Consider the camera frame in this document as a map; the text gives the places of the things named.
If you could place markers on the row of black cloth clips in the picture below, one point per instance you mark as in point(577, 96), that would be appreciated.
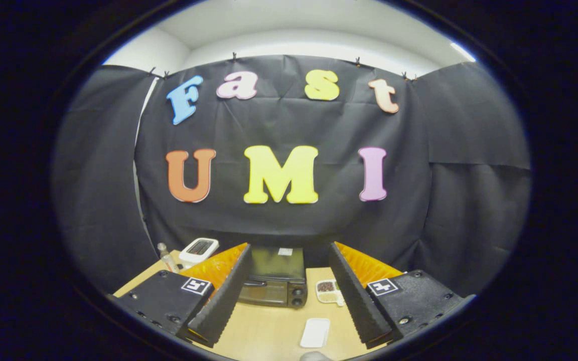
point(234, 56)

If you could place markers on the white toaster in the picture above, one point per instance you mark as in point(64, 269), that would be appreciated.
point(198, 248)

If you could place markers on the black backdrop cloth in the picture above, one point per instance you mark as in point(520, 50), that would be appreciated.
point(279, 125)

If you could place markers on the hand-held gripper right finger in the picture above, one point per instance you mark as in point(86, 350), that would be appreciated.
point(359, 301)

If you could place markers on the clear bottle with orange label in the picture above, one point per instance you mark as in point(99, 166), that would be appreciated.
point(168, 261)

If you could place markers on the white divided condiment dish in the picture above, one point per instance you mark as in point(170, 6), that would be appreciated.
point(326, 293)

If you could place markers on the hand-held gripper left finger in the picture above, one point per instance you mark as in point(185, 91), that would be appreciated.
point(226, 296)

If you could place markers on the white rectangular dish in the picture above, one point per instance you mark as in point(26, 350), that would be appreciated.
point(315, 332)

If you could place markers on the black toaster oven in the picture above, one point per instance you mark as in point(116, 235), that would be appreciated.
point(274, 268)

